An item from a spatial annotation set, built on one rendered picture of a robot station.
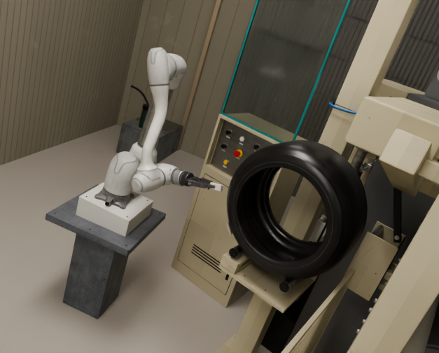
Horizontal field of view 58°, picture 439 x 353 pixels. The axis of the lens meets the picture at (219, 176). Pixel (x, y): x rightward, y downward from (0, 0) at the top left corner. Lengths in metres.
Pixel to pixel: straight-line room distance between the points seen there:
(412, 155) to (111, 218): 1.56
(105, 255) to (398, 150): 1.73
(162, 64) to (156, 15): 3.49
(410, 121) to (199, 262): 2.10
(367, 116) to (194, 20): 4.24
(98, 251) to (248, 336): 1.01
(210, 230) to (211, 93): 2.77
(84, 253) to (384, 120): 1.80
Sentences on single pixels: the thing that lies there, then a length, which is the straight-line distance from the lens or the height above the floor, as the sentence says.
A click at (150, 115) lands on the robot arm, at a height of 1.25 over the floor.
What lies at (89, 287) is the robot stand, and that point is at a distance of 2.57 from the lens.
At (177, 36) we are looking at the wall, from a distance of 5.42.
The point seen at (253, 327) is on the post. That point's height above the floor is 0.32.
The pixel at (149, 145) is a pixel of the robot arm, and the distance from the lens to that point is 2.04.
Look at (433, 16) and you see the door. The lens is 5.11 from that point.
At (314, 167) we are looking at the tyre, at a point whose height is 1.44.
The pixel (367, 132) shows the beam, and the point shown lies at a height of 1.69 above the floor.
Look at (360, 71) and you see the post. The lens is 1.93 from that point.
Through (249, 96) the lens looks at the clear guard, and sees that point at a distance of 2.59.
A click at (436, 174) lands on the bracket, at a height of 1.66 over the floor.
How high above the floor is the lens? 1.88
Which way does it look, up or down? 22 degrees down
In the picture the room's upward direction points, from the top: 19 degrees clockwise
